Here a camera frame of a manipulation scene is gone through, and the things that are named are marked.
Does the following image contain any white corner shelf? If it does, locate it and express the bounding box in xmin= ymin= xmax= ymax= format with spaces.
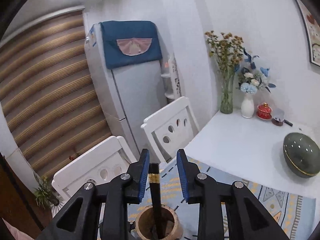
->
xmin=160 ymin=55 xmax=182 ymax=103

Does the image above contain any red lidded teacup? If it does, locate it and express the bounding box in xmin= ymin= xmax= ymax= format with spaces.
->
xmin=257 ymin=102 xmax=273 ymax=120

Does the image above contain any brown wooden door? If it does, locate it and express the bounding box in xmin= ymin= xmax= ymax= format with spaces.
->
xmin=0 ymin=152 xmax=53 ymax=238

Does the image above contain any dark green bowl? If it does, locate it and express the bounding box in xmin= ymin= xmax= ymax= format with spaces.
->
xmin=283 ymin=132 xmax=320 ymax=179

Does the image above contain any white refrigerator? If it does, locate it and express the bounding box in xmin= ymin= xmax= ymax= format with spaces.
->
xmin=84 ymin=21 xmax=173 ymax=158

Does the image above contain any blue patterned table mat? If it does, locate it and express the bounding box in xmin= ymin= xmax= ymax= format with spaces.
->
xmin=99 ymin=155 xmax=317 ymax=240

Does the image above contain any white wooden chair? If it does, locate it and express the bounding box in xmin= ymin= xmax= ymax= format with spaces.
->
xmin=51 ymin=135 xmax=138 ymax=203
xmin=140 ymin=96 xmax=200 ymax=164

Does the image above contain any wall poster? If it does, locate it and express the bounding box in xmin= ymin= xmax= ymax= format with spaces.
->
xmin=291 ymin=0 xmax=320 ymax=67

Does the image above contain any blue white flower bouquet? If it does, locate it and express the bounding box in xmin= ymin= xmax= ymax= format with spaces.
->
xmin=235 ymin=47 xmax=277 ymax=95

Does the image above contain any black chopstick gold band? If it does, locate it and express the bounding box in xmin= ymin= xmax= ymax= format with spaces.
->
xmin=149 ymin=163 xmax=167 ymax=239

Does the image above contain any brown striped window blind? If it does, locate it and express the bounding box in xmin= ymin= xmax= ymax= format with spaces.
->
xmin=0 ymin=5 xmax=113 ymax=180

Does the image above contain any blue refrigerator cover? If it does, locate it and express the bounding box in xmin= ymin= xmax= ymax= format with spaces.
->
xmin=100 ymin=21 xmax=163 ymax=70

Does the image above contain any dried flower bunch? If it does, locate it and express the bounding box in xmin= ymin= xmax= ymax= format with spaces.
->
xmin=204 ymin=31 xmax=244 ymax=80

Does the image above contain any wooden utensil holder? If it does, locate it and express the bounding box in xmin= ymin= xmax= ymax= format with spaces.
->
xmin=135 ymin=204 xmax=184 ymax=240

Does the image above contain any potted plant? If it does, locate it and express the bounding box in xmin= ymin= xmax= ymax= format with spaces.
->
xmin=32 ymin=172 xmax=63 ymax=209

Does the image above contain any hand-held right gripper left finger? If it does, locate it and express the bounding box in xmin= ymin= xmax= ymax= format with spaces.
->
xmin=37 ymin=149 xmax=150 ymax=240

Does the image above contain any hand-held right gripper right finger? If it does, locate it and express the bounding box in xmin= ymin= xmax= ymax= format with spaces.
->
xmin=176 ymin=149 xmax=290 ymax=240

